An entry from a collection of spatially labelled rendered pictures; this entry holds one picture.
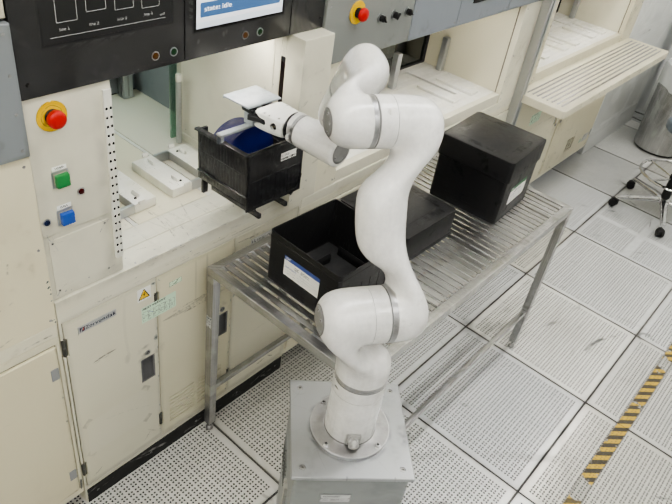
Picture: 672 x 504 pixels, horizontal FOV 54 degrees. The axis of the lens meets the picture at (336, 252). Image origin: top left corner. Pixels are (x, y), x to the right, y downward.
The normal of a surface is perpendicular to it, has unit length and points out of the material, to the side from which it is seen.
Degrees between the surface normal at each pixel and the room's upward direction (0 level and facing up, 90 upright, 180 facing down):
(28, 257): 90
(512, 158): 0
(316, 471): 0
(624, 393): 0
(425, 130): 69
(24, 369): 90
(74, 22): 90
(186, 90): 90
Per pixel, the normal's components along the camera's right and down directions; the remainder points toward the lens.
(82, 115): 0.74, 0.48
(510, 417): 0.14, -0.79
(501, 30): -0.65, 0.39
